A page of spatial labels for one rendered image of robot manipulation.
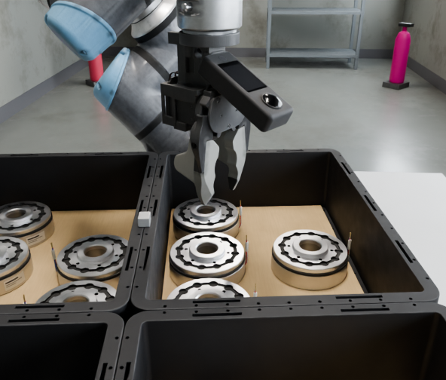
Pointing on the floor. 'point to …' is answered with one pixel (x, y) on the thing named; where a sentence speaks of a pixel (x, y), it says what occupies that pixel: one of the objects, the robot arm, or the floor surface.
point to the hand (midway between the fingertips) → (223, 190)
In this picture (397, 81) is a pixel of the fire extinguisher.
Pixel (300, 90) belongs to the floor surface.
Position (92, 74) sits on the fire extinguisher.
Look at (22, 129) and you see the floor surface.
